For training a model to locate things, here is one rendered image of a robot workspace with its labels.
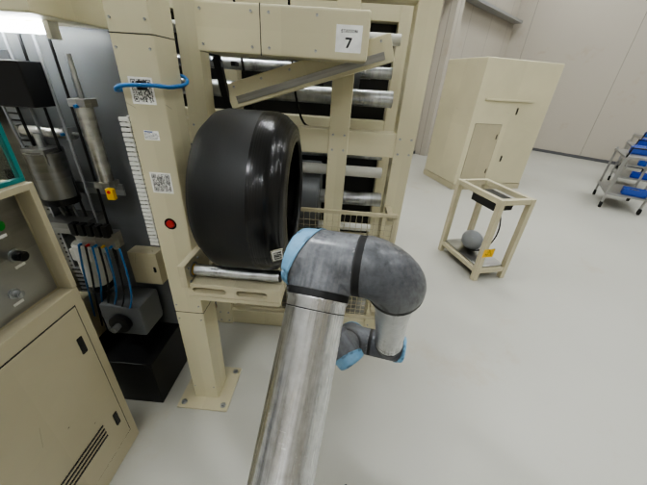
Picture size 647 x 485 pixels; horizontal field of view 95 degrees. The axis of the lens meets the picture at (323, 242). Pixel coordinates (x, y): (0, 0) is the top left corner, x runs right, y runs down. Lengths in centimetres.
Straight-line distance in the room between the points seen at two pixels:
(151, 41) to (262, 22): 38
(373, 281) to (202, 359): 131
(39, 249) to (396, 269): 110
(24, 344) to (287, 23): 129
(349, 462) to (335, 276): 132
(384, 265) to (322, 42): 92
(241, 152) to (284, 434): 70
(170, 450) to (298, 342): 139
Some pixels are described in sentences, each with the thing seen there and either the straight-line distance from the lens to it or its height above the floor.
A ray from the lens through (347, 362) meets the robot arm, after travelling 96.
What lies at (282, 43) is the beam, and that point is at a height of 167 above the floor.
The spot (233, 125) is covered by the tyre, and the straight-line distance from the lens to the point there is 99.
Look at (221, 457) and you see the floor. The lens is 178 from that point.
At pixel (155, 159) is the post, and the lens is 119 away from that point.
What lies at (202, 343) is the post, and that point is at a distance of 161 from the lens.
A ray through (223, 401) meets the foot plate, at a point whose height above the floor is 1.
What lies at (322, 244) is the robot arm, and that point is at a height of 132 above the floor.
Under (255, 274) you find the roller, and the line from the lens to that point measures 116.
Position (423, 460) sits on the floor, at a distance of 183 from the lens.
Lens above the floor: 157
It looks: 29 degrees down
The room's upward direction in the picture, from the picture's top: 4 degrees clockwise
